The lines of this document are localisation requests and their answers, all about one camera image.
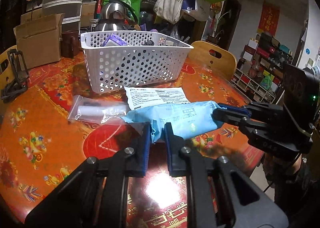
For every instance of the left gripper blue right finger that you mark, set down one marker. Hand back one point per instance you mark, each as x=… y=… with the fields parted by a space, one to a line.
x=176 y=152

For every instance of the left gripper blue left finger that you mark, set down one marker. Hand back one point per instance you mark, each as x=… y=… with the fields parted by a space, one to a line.
x=140 y=158

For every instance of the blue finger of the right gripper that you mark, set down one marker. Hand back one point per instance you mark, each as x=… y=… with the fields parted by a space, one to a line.
x=236 y=109
x=231 y=118

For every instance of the light blue wipes pack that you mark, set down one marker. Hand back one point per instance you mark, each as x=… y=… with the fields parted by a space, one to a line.
x=188 y=120

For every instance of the clear zip bag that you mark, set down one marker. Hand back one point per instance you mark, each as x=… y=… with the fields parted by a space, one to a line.
x=95 y=111

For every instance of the purple tissue pack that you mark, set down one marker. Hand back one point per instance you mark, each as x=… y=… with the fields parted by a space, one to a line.
x=113 y=40

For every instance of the grey knit glove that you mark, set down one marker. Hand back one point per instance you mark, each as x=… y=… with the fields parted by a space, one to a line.
x=149 y=43

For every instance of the white cubby shelf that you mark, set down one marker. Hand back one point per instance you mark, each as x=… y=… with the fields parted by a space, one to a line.
x=259 y=72

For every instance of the wooden chair right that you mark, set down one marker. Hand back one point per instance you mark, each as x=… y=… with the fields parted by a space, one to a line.
x=215 y=58

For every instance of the wooden chair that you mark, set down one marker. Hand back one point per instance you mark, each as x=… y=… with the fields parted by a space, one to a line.
x=215 y=58
x=6 y=75

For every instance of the white printed paper sheet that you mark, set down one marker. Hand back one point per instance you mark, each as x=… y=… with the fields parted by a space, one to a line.
x=146 y=97

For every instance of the red floral tablecloth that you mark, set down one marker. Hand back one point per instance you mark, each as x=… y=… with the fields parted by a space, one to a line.
x=40 y=147

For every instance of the white perforated plastic basket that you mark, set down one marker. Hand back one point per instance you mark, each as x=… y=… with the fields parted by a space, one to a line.
x=112 y=68

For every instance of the beige canvas tote bag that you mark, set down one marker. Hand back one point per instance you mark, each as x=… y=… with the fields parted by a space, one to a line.
x=169 y=10

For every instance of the brown mug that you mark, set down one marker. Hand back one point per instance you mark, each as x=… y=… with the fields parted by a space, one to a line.
x=70 y=44

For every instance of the black phone stand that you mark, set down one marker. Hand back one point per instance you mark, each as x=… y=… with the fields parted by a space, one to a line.
x=19 y=69

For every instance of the steel kettle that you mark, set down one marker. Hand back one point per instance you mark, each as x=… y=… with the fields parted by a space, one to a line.
x=117 y=16

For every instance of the wooden chair left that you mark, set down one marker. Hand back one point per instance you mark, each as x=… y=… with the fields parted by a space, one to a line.
x=6 y=75

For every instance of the cardboard box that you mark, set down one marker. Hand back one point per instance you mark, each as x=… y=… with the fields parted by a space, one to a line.
x=39 y=40

